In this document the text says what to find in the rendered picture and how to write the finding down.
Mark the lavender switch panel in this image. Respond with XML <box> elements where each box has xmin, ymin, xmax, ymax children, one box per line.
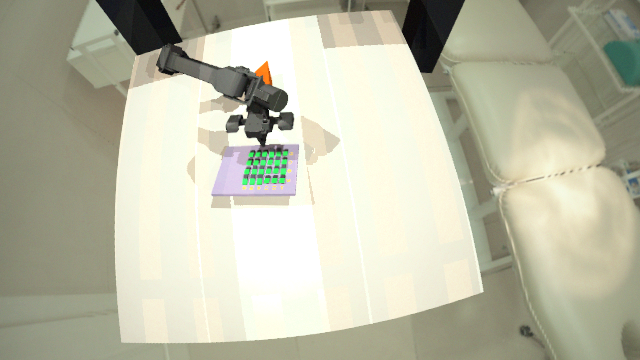
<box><xmin>211</xmin><ymin>143</ymin><xmax>299</xmax><ymax>197</ymax></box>

